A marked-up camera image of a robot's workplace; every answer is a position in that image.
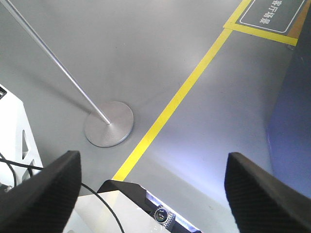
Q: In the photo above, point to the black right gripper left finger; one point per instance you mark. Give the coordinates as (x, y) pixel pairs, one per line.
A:
(44, 202)

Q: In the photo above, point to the robot chest camera housing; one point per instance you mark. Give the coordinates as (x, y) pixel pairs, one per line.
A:
(122, 207)

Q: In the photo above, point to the fridge door with bins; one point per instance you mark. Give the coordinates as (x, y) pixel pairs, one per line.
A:
(289, 128)

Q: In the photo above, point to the grey floor sign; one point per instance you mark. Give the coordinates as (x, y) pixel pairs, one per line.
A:
(271, 15)

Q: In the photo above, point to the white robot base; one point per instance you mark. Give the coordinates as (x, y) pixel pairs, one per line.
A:
(17, 142)

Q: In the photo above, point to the silver floor stand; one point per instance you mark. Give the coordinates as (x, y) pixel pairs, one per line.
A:
(108, 124)

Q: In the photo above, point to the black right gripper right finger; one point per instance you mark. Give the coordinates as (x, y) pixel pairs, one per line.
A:
(260, 203)

